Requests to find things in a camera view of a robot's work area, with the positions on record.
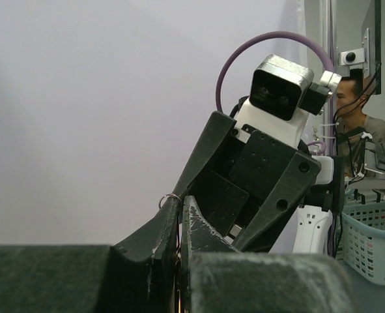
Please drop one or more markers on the seated man in background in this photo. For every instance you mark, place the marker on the seated man in background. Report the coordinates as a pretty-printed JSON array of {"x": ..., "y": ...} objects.
[{"x": 352, "y": 122}]

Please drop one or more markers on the monitor on mount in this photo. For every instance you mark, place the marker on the monitor on mount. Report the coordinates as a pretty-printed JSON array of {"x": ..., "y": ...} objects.
[{"x": 368, "y": 56}]

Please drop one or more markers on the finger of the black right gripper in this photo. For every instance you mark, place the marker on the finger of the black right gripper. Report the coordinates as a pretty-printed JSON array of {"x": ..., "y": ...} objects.
[
  {"x": 300, "y": 173},
  {"x": 198, "y": 178}
]

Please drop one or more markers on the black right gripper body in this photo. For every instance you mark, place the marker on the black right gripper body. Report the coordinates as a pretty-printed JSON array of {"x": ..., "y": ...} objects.
[{"x": 254, "y": 167}]

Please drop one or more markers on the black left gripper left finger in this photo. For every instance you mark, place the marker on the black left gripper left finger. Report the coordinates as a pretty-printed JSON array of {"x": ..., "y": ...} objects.
[{"x": 135, "y": 275}]

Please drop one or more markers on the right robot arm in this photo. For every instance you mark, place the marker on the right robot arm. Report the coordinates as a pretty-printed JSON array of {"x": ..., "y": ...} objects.
[{"x": 316, "y": 209}]

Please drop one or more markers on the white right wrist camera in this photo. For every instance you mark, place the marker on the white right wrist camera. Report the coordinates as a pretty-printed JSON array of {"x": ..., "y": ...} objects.
[{"x": 282, "y": 96}]

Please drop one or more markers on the large silver keyring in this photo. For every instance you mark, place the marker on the large silver keyring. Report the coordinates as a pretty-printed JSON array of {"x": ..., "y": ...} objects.
[{"x": 177, "y": 307}]

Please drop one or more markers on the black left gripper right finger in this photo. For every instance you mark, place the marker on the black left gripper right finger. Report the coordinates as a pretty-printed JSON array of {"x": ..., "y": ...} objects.
[{"x": 216, "y": 277}]

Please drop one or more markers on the light blue plastic basket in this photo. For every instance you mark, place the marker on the light blue plastic basket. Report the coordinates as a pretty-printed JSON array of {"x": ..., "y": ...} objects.
[{"x": 363, "y": 240}]

